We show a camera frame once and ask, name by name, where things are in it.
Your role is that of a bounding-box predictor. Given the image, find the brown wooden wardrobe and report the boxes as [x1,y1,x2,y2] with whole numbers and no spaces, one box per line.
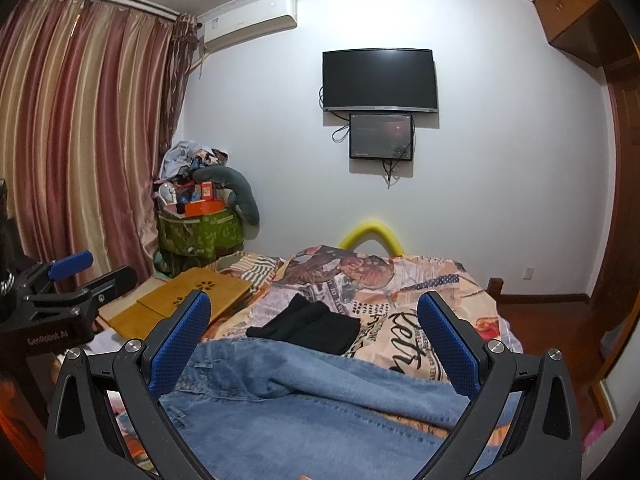
[531,0,640,306]

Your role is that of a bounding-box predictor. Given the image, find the white wall air conditioner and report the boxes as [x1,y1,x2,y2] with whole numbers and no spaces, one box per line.
[201,0,297,54]

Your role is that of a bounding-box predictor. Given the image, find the orange box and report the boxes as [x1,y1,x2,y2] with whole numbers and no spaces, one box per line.
[184,200,226,218]

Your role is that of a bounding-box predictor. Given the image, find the yellow foam tube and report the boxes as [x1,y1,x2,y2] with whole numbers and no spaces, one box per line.
[338,220,405,257]

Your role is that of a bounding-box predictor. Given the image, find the black wall television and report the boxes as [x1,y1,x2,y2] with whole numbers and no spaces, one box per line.
[322,48,438,114]

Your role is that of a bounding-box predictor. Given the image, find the green fabric storage box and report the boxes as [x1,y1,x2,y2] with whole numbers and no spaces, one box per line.
[154,209,244,278]

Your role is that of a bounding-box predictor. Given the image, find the blue denim jeans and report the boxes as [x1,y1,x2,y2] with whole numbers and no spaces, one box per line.
[160,338,469,479]

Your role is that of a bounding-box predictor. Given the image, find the newspaper print bed quilt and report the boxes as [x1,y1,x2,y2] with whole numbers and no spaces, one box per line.
[204,245,523,382]

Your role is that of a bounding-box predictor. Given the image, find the bamboo lap desk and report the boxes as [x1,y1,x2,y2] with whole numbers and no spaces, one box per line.
[100,268,252,339]

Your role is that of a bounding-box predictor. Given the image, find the pink striped curtain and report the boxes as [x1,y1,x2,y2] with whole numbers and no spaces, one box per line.
[1,0,198,281]

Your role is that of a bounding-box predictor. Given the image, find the grey plush toy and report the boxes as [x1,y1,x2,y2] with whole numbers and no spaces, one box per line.
[192,166,260,226]

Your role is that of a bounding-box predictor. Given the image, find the small black wall monitor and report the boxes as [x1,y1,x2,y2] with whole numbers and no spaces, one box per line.
[349,113,414,162]

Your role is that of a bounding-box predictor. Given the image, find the black folded garment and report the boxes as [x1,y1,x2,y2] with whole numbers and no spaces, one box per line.
[245,294,360,356]

